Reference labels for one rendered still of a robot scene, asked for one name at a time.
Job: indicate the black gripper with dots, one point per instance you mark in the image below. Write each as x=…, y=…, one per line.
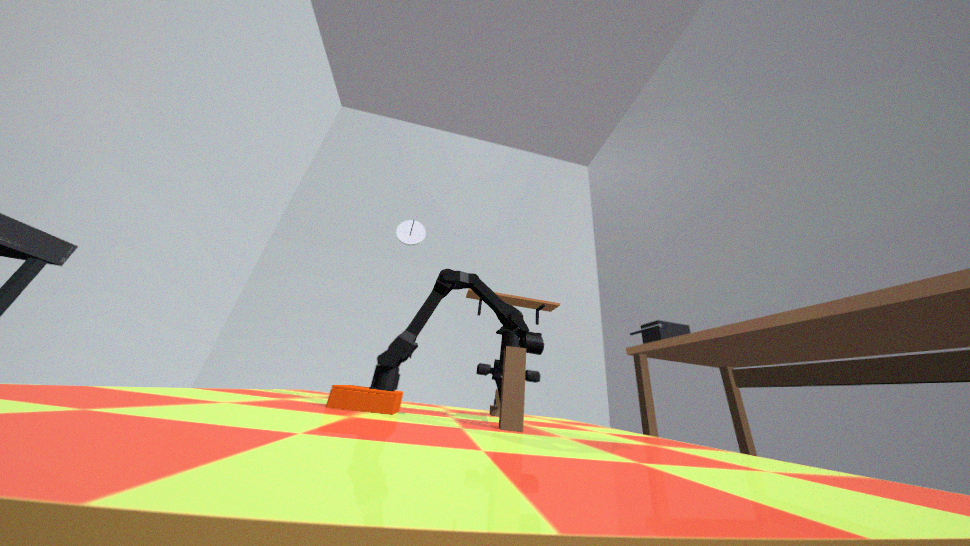
x=485, y=369

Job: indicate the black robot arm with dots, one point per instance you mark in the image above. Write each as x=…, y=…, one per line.
x=386, y=375

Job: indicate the brown wooden post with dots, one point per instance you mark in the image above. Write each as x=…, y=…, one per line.
x=511, y=410

